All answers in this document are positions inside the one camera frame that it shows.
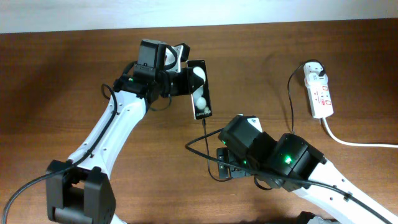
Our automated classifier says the black Samsung smartphone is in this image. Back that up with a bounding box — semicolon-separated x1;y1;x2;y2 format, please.
187;60;212;120

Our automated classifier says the black USB charging cable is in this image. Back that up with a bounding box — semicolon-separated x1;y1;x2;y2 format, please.
201;58;327;183

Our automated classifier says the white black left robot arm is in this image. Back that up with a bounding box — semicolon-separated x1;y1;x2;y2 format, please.
45;39;206;223

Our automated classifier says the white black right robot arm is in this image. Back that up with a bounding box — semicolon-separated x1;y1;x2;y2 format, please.
218;114;397;223

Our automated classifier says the white USB charger plug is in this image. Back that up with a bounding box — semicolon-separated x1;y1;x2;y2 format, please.
304;71;328;88

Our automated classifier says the white power strip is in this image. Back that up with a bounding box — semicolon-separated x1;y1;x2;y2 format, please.
303;62;334;119

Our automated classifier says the white power strip cord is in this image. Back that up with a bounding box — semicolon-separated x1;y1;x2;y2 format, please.
320;116;398;149

